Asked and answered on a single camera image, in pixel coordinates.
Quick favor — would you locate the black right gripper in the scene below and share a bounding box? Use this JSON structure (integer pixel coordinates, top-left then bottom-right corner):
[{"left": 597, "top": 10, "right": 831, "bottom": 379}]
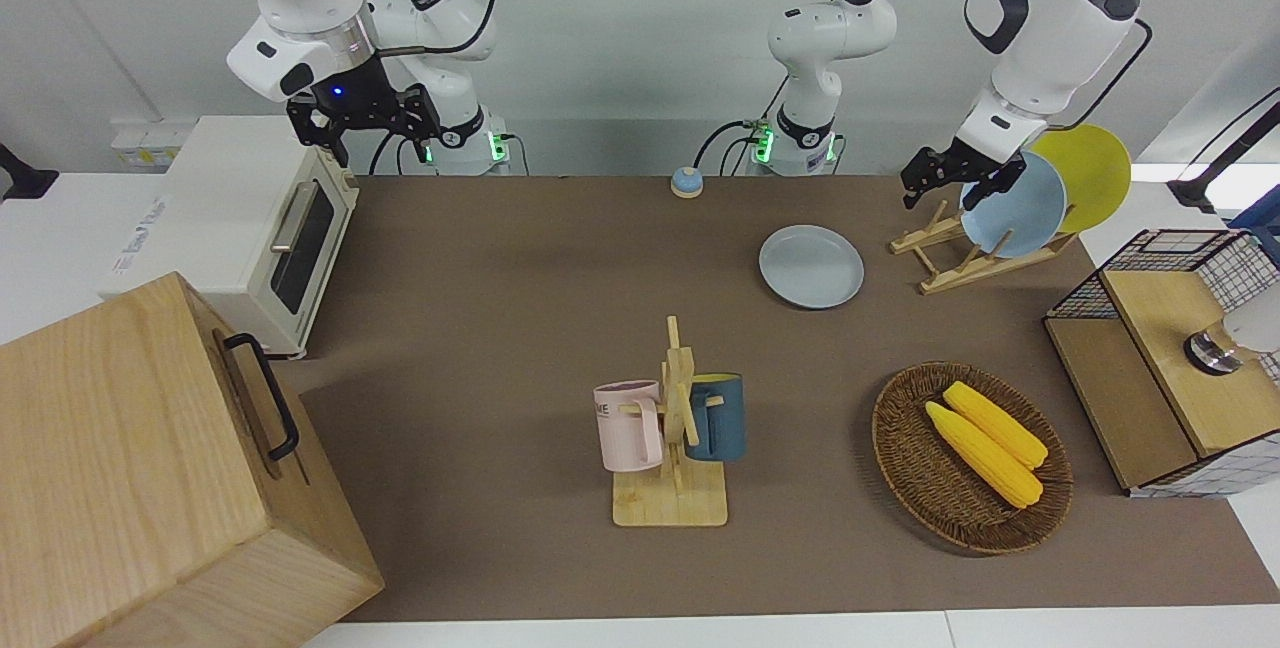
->
[{"left": 286, "top": 55, "right": 444, "bottom": 170}]

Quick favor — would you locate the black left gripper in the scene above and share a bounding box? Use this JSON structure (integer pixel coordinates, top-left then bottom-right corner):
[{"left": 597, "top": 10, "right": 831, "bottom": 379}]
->
[{"left": 900, "top": 139, "right": 1024, "bottom": 213}]

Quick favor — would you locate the gray plate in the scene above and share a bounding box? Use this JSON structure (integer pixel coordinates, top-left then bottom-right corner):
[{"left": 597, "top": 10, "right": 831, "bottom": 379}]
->
[{"left": 758, "top": 224, "right": 866, "bottom": 310}]

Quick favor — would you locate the light blue plate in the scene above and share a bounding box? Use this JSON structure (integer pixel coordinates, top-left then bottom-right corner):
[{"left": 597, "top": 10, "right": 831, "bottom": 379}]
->
[{"left": 960, "top": 150, "right": 1069, "bottom": 260}]

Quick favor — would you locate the low wooden plate rack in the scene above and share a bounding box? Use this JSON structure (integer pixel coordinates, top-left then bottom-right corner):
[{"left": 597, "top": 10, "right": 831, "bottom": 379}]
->
[{"left": 889, "top": 200, "right": 1079, "bottom": 296}]

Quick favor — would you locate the yellow plate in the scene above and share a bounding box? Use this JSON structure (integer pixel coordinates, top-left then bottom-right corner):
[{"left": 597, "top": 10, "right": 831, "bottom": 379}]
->
[{"left": 1030, "top": 124, "right": 1133, "bottom": 235}]

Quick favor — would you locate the white toaster oven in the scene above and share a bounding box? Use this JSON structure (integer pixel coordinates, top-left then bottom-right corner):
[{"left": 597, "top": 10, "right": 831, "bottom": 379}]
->
[{"left": 98, "top": 115, "right": 360, "bottom": 360}]

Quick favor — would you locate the yellow corn cob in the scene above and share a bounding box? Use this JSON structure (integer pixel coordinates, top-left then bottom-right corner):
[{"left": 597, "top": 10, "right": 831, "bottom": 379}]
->
[
  {"left": 925, "top": 401, "right": 1044, "bottom": 509},
  {"left": 943, "top": 381, "right": 1050, "bottom": 471}
]

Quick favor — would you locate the brown table mat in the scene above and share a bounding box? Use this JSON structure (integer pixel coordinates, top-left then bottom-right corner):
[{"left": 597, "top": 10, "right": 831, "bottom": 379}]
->
[{"left": 290, "top": 175, "right": 1280, "bottom": 624}]

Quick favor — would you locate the brown wicker basket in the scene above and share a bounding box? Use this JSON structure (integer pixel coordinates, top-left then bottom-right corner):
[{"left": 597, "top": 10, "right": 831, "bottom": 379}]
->
[{"left": 872, "top": 361, "right": 1074, "bottom": 556}]

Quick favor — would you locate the silver white cylindrical device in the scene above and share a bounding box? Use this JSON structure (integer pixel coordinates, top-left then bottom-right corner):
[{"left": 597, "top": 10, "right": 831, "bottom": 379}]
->
[{"left": 1185, "top": 293, "right": 1280, "bottom": 375}]

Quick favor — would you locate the dark blue mug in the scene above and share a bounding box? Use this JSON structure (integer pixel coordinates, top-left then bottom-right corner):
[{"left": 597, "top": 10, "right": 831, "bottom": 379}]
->
[{"left": 685, "top": 374, "right": 747, "bottom": 463}]

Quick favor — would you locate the pink mug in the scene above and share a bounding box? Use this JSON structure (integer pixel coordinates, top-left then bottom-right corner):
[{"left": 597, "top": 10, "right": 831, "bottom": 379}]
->
[{"left": 593, "top": 380, "right": 665, "bottom": 474}]

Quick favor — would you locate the wooden mug tree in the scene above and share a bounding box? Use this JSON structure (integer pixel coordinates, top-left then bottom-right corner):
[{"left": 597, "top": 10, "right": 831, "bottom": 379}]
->
[{"left": 612, "top": 316, "right": 729, "bottom": 528}]

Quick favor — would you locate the wooden drawer cabinet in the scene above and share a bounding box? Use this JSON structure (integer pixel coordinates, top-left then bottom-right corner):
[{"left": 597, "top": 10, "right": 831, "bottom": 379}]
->
[{"left": 0, "top": 272, "right": 385, "bottom": 648}]

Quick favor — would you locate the toaster oven door handle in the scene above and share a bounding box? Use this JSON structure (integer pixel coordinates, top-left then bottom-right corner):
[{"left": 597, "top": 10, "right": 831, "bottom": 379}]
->
[{"left": 270, "top": 180, "right": 321, "bottom": 254}]

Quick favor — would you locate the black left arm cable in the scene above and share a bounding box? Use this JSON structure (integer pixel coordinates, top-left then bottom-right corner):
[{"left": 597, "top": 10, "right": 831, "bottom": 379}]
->
[{"left": 1055, "top": 16, "right": 1153, "bottom": 132}]

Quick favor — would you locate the black left base cable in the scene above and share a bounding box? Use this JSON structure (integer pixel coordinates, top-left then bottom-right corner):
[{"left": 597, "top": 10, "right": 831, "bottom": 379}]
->
[{"left": 694, "top": 118, "right": 763, "bottom": 177}]

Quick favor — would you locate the black camera stand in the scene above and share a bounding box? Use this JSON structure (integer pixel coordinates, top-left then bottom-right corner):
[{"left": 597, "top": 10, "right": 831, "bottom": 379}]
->
[
  {"left": 1165, "top": 88, "right": 1280, "bottom": 214},
  {"left": 0, "top": 143, "right": 59, "bottom": 204}
]

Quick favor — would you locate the black wire wooden shelf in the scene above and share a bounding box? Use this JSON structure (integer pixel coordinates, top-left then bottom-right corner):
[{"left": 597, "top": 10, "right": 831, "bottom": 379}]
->
[{"left": 1043, "top": 228, "right": 1280, "bottom": 499}]

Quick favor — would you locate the black cabinet handle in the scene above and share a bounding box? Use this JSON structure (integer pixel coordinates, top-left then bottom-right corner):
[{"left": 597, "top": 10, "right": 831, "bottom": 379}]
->
[{"left": 222, "top": 332, "right": 301, "bottom": 462}]

